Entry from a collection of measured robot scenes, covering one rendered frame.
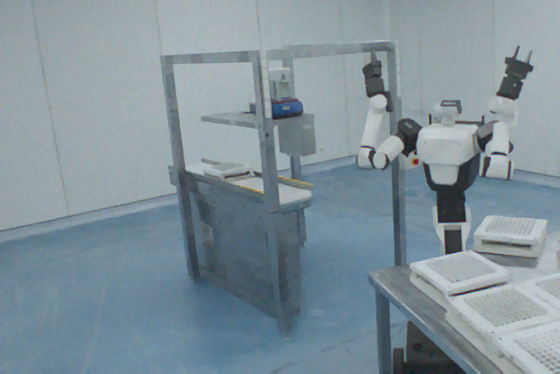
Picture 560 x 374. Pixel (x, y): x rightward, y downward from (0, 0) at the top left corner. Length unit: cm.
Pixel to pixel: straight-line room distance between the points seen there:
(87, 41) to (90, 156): 113
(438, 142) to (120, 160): 422
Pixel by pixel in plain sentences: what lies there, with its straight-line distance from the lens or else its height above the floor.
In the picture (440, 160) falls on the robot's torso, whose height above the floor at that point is 107.
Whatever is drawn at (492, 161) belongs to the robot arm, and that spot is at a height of 113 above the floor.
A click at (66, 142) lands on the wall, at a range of 610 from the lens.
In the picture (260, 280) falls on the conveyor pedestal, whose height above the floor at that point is 23.
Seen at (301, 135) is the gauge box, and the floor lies 113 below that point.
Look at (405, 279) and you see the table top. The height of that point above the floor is 82.
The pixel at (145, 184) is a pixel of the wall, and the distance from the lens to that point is 635.
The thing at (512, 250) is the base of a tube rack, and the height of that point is 84.
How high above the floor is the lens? 164
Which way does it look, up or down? 15 degrees down
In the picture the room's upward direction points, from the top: 4 degrees counter-clockwise
